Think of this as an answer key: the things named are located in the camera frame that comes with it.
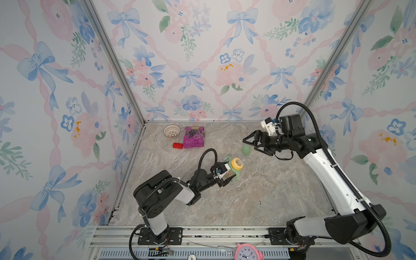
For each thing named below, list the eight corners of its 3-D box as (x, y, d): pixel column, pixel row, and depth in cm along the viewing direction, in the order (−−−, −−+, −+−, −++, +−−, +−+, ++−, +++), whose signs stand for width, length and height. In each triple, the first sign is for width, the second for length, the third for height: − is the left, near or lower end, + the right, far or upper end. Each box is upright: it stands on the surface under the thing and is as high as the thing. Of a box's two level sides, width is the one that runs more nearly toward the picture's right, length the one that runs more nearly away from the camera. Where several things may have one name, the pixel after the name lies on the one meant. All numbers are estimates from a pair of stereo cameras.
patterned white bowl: (164, 137, 113) (162, 132, 109) (166, 129, 118) (164, 124, 114) (179, 137, 113) (178, 132, 109) (181, 129, 118) (180, 124, 114)
